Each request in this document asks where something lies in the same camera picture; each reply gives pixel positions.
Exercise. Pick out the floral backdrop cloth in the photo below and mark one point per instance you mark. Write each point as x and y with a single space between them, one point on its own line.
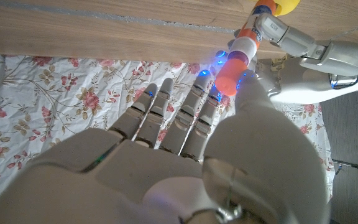
57 93

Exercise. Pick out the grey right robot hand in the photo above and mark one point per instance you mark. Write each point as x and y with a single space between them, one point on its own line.
129 174

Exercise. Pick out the orange glue stick cap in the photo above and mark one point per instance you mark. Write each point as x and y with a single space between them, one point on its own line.
228 77

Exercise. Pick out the orange and white glue stick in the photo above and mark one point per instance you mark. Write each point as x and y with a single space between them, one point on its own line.
245 42

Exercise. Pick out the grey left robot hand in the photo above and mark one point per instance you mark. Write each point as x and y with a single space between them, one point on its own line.
322 71

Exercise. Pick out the yellow toy banana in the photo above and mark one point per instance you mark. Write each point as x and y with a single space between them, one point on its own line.
287 6

